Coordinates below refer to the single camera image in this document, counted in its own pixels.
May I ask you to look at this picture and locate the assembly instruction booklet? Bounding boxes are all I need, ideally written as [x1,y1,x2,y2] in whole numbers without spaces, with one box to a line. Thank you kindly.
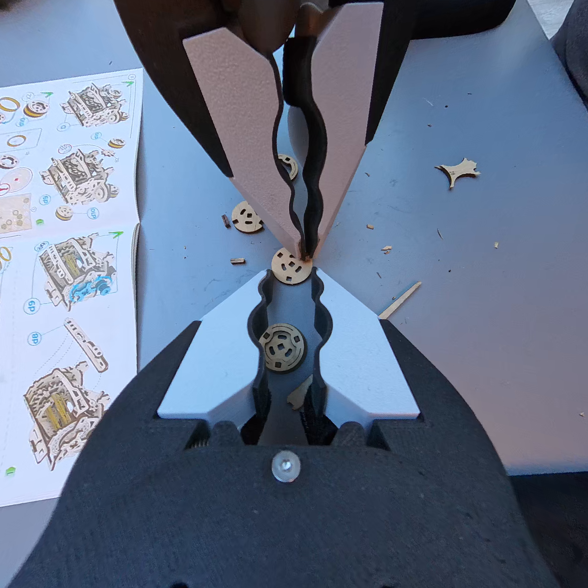
[0,68,144,508]

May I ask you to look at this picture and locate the notched wooden disc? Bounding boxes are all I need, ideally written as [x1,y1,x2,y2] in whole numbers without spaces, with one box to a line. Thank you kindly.
[231,201,266,236]

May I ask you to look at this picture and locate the pale wooden scrap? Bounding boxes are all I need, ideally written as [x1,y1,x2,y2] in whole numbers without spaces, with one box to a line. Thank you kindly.
[287,374,314,411]

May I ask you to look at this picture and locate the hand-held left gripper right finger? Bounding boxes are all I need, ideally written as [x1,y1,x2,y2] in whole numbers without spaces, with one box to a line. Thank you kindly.
[301,267,421,432]

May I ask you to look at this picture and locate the star-shaped wooden scrap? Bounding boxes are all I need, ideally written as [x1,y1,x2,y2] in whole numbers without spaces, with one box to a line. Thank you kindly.
[435,157,481,189]

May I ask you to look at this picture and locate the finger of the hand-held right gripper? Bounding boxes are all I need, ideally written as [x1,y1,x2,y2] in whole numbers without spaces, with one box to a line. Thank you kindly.
[282,1,385,258]
[182,26,306,258]

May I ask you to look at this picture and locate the wooden disc with square holes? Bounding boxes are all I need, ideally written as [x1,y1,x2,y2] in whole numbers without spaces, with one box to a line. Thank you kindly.
[271,247,313,286]

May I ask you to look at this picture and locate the long wooden strip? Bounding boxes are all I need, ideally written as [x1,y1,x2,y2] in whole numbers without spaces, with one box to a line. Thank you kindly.
[378,281,422,320]

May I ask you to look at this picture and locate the layered wooden wheel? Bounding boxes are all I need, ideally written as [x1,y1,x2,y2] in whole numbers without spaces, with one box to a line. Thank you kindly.
[258,323,307,374]

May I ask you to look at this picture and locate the dark grey cloth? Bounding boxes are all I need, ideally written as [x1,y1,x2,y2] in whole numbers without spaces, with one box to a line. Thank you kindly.
[550,11,588,108]

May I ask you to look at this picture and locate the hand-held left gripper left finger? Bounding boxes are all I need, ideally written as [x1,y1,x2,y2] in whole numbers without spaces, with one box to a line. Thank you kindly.
[156,269,276,435]

